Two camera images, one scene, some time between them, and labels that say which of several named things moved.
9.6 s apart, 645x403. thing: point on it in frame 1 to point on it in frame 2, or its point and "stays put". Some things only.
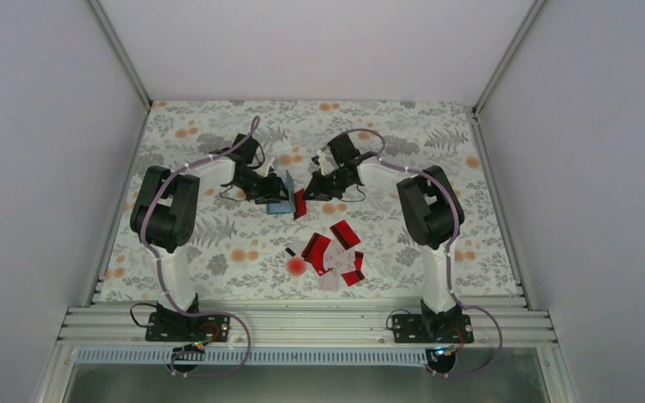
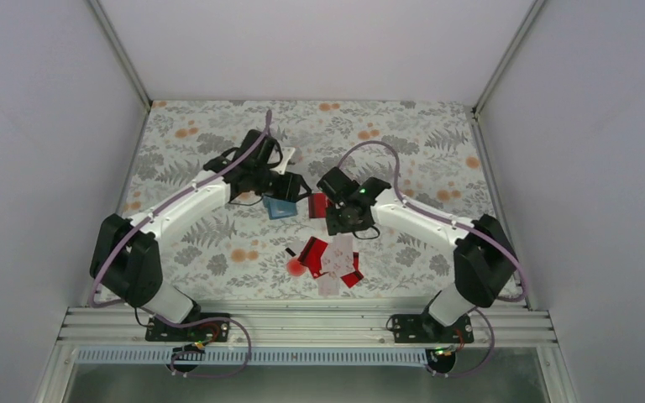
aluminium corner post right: (507, 56) stays put
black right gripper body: (331, 187) to (343, 222)
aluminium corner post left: (122, 55) stays put
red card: (300, 207) to (317, 205)
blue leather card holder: (286, 206) stays put
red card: (353, 277) stays put
